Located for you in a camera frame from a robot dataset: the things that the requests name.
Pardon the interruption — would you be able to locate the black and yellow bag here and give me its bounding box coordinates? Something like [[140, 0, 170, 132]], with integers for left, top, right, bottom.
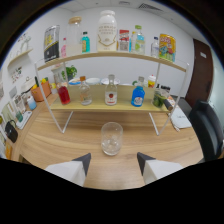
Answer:
[[43, 24, 61, 63]]

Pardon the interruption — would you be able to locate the black chair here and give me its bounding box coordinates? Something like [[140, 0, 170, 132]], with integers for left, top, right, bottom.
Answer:
[[188, 99, 224, 163]]

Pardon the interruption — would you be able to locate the yellow cup with white lid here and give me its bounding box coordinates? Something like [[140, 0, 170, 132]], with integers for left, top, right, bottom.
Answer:
[[147, 74, 157, 89]]

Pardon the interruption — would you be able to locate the small pink bottle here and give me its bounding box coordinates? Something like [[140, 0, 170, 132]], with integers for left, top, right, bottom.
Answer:
[[60, 37, 68, 58]]

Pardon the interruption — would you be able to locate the large white bottle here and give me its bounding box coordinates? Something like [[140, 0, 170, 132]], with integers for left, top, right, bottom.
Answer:
[[96, 9, 119, 53]]

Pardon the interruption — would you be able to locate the orange basket with fruit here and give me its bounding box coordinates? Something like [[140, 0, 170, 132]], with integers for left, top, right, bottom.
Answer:
[[30, 80, 53, 103]]

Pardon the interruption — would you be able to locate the brown door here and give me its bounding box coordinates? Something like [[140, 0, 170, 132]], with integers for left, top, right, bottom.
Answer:
[[184, 38, 214, 108]]

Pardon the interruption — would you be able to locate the small teal bottle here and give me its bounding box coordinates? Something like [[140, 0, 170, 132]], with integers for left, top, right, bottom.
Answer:
[[81, 31, 91, 54]]

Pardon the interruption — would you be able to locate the light blue cup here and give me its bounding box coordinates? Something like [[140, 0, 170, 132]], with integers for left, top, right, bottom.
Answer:
[[26, 95, 38, 111]]

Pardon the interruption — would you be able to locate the red liquid bottle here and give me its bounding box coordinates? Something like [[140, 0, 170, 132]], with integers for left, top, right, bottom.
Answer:
[[51, 64, 72, 106]]

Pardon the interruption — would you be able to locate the small clear bottle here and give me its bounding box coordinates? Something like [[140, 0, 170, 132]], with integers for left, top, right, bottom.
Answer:
[[150, 36, 160, 58]]

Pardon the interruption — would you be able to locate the green potted plant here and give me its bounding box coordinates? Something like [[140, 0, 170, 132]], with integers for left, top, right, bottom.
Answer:
[[61, 65, 78, 83]]

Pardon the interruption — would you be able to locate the clear bottle with white cap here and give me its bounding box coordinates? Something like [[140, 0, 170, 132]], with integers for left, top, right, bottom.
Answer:
[[104, 73, 118, 106]]

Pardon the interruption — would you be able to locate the clear glass with ice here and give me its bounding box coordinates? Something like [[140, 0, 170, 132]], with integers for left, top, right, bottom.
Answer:
[[100, 121, 124, 157]]

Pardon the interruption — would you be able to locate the white pouch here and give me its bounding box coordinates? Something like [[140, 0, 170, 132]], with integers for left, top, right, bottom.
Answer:
[[169, 105, 193, 130]]

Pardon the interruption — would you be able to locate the two-tier wood and white rack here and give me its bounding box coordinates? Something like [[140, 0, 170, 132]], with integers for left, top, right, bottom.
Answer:
[[34, 49, 190, 136]]

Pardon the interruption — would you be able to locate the black handbag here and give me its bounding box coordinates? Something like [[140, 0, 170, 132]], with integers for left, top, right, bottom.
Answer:
[[4, 119, 19, 144]]

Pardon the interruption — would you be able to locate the ceiling air vent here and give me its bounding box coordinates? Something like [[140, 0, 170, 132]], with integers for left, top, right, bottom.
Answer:
[[138, 2, 164, 13]]

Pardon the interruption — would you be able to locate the red and white box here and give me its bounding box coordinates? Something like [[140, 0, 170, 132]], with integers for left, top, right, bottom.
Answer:
[[118, 29, 130, 53]]

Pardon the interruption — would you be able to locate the wooden wall shelf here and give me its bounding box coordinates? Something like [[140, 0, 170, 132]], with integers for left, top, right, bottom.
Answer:
[[7, 48, 34, 69]]

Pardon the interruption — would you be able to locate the blue liquid bottle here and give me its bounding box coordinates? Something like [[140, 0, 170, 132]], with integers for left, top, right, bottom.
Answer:
[[130, 76, 146, 108]]

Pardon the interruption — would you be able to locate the clear bottle with green cap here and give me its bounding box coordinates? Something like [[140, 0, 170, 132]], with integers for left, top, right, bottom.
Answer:
[[133, 24, 147, 55]]

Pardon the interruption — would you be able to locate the orange printed paper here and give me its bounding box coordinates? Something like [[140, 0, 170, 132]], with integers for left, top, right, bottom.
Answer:
[[166, 96, 176, 109]]

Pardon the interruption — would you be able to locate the glass jar with cork lid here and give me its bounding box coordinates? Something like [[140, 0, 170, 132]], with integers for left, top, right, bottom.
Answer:
[[65, 16, 83, 57]]

